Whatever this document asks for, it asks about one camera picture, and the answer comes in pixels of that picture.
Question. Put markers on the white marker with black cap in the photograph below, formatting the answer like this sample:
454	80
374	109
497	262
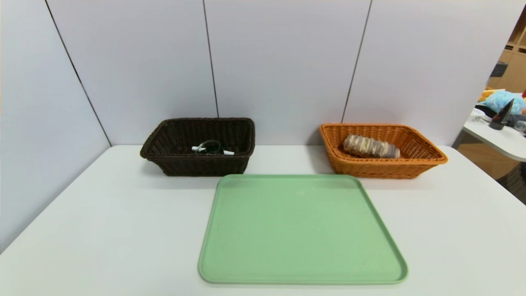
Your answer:
228	152

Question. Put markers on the marbled twisted bread roll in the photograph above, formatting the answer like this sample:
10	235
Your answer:
370	147

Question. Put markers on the dark brown wicker basket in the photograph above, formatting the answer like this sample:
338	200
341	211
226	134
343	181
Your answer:
197	164

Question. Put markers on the orange wicker basket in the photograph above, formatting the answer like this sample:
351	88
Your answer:
370	168

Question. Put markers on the light green plastic tray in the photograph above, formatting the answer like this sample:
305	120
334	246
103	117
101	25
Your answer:
304	230

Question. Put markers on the orange plush item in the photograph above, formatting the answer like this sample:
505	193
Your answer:
487	94

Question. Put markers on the white side table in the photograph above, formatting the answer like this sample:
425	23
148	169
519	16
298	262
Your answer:
501	142

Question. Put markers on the black cone object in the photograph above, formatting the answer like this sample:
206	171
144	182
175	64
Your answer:
500	119

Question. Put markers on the light blue fluffy item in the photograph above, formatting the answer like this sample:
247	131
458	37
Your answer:
501	100

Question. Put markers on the dark woven object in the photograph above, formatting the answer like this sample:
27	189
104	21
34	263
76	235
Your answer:
515	183

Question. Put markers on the wooden shelf unit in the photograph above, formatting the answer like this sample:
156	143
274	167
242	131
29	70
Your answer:
515	70

